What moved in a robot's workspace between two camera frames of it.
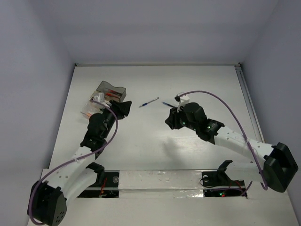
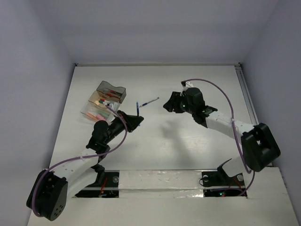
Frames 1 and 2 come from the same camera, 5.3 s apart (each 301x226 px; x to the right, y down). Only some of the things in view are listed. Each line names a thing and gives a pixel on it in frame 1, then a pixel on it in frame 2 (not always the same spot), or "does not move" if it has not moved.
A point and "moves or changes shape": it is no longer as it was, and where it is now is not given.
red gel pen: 108,94 does not move
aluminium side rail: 251,112 does not move
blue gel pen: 169,105 moves or changes shape
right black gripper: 172,119 -> 176,97
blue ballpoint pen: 146,103 does not move
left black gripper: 121,108 -> 132,121
